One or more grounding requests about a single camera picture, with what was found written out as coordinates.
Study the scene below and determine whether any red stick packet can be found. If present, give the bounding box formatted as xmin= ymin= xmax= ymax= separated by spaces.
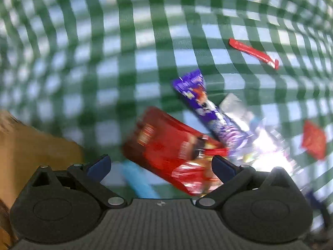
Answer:
xmin=229 ymin=38 xmax=279 ymax=70

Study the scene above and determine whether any light blue stick packet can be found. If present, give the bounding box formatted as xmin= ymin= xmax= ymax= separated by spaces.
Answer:
xmin=122 ymin=160 xmax=160 ymax=200

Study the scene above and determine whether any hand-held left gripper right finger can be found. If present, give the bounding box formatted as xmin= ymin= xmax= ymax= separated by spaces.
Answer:
xmin=195 ymin=155 xmax=302 ymax=209

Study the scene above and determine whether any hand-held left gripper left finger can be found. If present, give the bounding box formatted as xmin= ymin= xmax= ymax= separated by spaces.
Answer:
xmin=26 ymin=154 xmax=128 ymax=209

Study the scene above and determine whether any large red snack packet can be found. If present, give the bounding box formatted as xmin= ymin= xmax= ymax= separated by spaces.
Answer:
xmin=122 ymin=106 xmax=231 ymax=197

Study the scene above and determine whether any silver foil snack packet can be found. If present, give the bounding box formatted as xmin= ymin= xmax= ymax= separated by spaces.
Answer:
xmin=219 ymin=93 xmax=305 ymax=180

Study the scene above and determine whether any cardboard box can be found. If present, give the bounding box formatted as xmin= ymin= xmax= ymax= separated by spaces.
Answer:
xmin=0 ymin=109 xmax=85 ymax=249

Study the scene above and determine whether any small red snack packet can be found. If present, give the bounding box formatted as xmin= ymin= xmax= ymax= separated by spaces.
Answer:
xmin=300 ymin=120 xmax=328 ymax=160

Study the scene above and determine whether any purple snack packet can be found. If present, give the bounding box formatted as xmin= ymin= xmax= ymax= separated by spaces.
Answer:
xmin=172 ymin=69 xmax=254 ymax=157

